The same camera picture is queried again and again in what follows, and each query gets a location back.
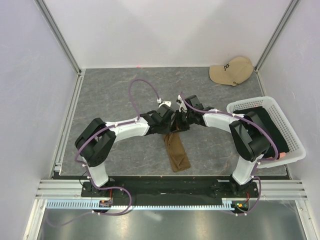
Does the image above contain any left aluminium frame post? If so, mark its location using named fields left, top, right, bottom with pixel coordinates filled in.
left=34, top=0, right=82, bottom=75

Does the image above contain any purple cable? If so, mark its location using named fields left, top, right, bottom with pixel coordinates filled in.
left=46, top=78, right=162, bottom=228
left=180, top=92, right=280, bottom=216

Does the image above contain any beige baseball cap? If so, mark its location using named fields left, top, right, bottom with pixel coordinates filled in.
left=209, top=56, right=254, bottom=87

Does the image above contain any light blue cable duct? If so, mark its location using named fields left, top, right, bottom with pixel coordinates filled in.
left=46, top=198, right=242, bottom=211

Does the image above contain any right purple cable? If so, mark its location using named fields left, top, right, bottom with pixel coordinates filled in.
left=180, top=92, right=280, bottom=216

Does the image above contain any right aluminium frame post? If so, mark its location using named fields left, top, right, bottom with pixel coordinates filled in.
left=254, top=0, right=301, bottom=73

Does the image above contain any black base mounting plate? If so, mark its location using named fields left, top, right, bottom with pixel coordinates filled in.
left=81, top=175, right=259, bottom=201

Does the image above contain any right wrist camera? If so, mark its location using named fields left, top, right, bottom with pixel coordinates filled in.
left=176, top=95, right=204, bottom=113

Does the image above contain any aluminium frame post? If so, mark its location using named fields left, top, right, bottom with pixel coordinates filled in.
left=254, top=0, right=301, bottom=73
left=34, top=0, right=82, bottom=75

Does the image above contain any brown cloth napkin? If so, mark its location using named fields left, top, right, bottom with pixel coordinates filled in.
left=162, top=133, right=191, bottom=173

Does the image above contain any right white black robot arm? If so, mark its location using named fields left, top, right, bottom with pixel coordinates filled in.
left=170, top=107, right=279, bottom=197

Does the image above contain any black cloth in basket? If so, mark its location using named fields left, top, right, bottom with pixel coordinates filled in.
left=237, top=106, right=289, bottom=159

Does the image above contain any white plastic basket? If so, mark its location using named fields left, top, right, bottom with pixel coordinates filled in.
left=226, top=96, right=306, bottom=169

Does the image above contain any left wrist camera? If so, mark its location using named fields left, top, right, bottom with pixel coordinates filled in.
left=152, top=101, right=174, bottom=124

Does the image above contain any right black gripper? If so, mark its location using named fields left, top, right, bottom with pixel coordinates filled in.
left=170, top=109, right=194, bottom=133

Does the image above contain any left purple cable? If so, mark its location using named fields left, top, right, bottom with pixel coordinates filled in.
left=46, top=78, right=162, bottom=228

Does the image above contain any front aluminium rail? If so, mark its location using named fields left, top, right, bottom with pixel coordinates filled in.
left=35, top=179, right=308, bottom=201

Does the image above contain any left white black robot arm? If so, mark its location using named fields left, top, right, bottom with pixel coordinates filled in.
left=74, top=110, right=175, bottom=197

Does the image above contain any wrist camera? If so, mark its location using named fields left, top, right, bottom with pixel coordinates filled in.
left=176, top=95, right=204, bottom=113
left=152, top=101, right=174, bottom=124

